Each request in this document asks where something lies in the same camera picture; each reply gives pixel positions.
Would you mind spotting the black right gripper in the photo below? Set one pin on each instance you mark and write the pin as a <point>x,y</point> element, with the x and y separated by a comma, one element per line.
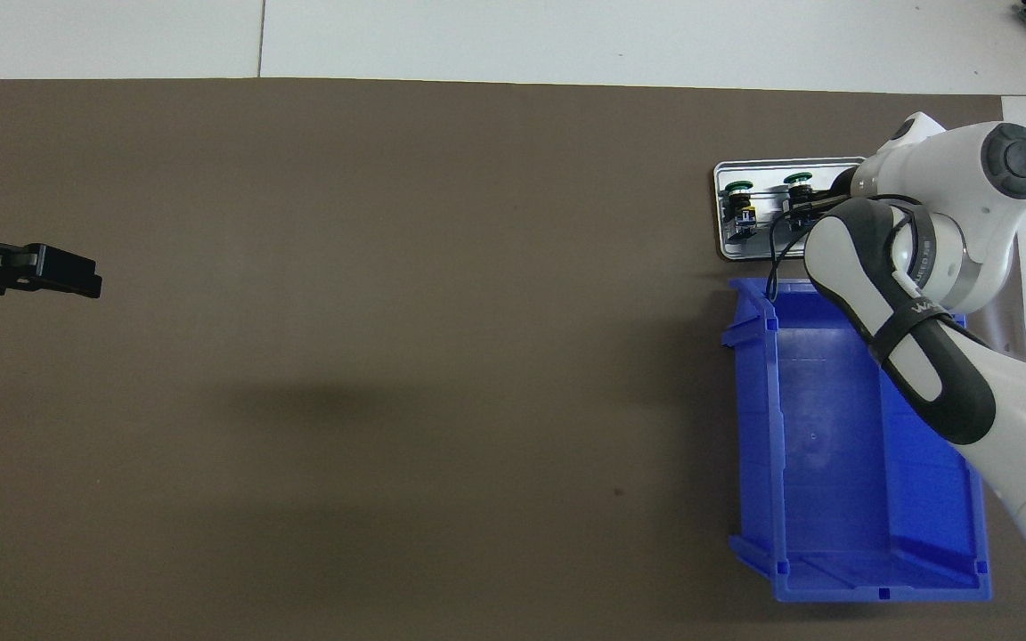
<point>841,185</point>

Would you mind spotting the green push button switch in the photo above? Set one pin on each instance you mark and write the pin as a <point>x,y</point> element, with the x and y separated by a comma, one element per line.
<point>800,181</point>
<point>738,214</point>

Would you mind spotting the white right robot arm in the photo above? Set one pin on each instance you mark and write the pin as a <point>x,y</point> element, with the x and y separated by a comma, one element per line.
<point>1012,418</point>

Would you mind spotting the silver metal tray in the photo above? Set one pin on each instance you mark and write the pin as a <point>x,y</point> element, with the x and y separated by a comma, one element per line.
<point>762,245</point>

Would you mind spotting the blue plastic bin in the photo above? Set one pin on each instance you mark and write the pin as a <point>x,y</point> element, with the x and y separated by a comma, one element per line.
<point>834,490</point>

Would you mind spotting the brown table mat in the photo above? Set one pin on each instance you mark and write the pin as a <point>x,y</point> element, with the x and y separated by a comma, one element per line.
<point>388,267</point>

